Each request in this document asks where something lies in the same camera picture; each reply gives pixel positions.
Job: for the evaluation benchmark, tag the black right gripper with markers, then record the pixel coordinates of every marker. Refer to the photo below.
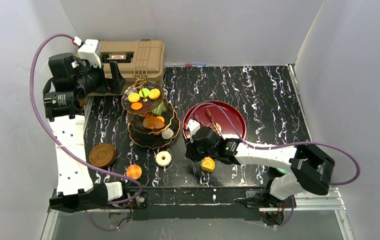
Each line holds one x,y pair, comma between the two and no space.
195,149

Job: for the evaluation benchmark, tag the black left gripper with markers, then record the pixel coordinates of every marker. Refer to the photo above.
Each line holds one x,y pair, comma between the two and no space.
107,79

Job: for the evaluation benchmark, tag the yellow round cracker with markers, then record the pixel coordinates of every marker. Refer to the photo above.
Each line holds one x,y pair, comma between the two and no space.
134,97

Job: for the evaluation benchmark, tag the dark red round tray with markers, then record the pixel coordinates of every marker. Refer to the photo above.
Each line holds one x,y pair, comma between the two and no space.
231,120

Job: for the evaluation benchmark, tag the orange round cookie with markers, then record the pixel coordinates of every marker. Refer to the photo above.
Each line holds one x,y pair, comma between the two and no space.
136,106

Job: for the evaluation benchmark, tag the green macaron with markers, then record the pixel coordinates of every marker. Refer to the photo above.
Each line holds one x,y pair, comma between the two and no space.
144,93

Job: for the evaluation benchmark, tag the silver fork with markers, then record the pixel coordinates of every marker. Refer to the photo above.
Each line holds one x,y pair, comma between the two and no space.
215,125

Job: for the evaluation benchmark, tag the tan plastic toolbox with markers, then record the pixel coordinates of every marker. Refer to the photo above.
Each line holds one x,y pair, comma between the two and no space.
139,59

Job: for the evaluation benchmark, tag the white cream cake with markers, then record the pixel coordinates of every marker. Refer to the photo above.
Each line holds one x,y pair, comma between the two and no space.
167,134

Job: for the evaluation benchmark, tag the green layered cake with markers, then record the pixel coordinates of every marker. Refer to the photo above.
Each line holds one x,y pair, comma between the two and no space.
158,110

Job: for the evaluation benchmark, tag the golden croissant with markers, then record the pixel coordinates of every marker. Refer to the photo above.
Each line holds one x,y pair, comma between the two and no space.
153,122

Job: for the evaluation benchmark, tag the three tier glass stand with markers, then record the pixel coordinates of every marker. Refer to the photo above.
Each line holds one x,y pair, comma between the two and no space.
141,136

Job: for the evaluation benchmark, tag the brown round wooden coaster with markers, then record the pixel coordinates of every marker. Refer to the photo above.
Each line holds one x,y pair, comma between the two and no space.
102,155

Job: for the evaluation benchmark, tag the orange tart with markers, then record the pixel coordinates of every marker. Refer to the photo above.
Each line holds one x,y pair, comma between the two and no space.
134,171

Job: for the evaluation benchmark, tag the teal saucer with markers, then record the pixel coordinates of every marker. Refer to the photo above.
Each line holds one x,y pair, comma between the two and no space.
282,171

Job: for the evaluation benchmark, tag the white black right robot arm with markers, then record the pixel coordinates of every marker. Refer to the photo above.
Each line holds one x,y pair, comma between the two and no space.
309,168

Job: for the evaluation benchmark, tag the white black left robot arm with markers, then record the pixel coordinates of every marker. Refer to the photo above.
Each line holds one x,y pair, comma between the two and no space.
64,98

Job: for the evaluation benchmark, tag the yellow swirl roll cake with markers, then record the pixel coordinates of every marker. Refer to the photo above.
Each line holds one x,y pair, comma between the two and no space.
208,164

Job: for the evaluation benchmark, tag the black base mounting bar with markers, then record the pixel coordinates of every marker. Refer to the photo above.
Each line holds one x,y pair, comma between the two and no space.
155,203

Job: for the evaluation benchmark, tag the red blue pen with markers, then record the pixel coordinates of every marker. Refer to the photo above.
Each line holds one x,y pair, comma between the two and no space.
195,64

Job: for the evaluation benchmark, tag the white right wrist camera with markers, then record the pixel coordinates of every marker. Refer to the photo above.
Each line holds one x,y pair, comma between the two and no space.
191,128

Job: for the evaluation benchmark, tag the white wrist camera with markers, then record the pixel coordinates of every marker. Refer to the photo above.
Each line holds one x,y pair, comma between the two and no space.
89,50
191,128

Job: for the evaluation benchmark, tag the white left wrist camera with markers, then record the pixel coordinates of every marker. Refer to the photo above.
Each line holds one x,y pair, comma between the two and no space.
89,50

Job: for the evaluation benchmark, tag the aluminium frame rail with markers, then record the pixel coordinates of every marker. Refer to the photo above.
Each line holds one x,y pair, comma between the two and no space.
314,218

